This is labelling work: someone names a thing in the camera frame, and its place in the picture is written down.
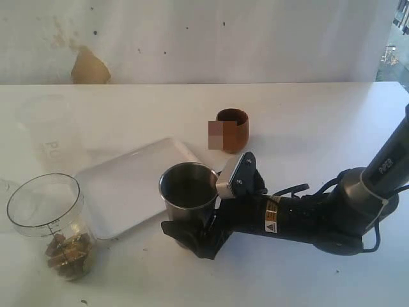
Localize wrist camera with heatsink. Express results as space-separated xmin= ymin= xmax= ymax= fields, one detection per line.
xmin=215 ymin=152 xmax=256 ymax=200

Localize white rectangular tray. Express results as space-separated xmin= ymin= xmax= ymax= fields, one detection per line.
xmin=75 ymin=138 xmax=198 ymax=240

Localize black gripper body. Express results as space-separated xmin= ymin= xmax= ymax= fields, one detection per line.
xmin=197 ymin=171 xmax=266 ymax=260

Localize brown pellets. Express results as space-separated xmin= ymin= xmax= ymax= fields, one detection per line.
xmin=45 ymin=233 xmax=95 ymax=280

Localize translucent plastic cup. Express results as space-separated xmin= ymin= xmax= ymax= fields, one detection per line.
xmin=16 ymin=94 xmax=86 ymax=174

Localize stainless steel cup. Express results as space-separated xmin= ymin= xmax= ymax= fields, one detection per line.
xmin=158 ymin=162 xmax=218 ymax=227

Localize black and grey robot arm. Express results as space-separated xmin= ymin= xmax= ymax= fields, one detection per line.
xmin=159 ymin=118 xmax=408 ymax=259

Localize brown wooden cup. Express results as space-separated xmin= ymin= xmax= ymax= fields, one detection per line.
xmin=208 ymin=108 xmax=249 ymax=154

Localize clear measuring beaker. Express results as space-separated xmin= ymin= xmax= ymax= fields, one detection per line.
xmin=6 ymin=173 xmax=97 ymax=280

